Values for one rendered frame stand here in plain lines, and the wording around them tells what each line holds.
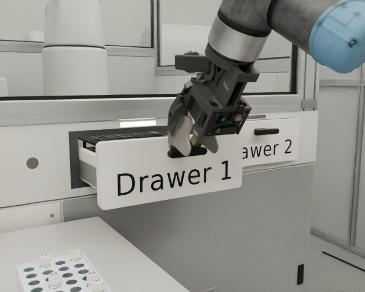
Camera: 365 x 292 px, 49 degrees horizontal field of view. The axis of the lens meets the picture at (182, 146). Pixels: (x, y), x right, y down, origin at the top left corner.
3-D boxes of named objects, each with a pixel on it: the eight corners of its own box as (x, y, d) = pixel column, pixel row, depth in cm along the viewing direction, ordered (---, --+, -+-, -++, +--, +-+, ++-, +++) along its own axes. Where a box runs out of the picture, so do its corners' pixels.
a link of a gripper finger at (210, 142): (201, 172, 68) (214, 132, 62) (186, 149, 72) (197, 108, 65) (216, 169, 69) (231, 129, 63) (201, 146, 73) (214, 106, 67)
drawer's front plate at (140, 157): (241, 186, 80) (243, 131, 78) (101, 211, 65) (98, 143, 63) (236, 185, 81) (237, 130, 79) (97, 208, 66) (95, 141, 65)
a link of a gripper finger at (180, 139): (170, 175, 65) (194, 132, 60) (156, 150, 68) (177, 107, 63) (186, 175, 66) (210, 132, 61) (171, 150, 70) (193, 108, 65)
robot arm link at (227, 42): (207, 6, 54) (254, 11, 58) (196, 37, 57) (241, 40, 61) (235, 35, 49) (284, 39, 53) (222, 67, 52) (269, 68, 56)
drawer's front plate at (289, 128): (298, 159, 108) (300, 118, 106) (209, 171, 93) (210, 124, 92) (293, 158, 110) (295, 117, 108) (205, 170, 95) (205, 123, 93)
